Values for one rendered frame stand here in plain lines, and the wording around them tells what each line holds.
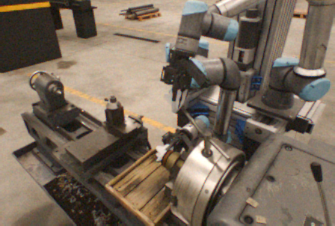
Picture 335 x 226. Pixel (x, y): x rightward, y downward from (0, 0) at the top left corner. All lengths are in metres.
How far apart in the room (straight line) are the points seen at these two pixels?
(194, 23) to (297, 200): 0.56
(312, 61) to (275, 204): 0.59
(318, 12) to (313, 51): 0.14
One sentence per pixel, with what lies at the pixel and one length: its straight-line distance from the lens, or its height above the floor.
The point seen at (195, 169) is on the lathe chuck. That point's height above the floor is 1.21.
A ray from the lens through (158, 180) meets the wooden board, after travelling 1.15.
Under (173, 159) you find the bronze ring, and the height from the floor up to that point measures 1.12.
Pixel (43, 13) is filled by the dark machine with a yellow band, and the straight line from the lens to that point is 5.41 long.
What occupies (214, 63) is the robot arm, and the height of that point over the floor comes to 1.42.
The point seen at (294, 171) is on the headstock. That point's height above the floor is 1.25.
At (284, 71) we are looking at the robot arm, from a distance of 1.16.
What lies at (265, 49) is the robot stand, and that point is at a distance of 1.40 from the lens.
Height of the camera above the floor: 1.76
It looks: 31 degrees down
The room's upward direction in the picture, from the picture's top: straight up
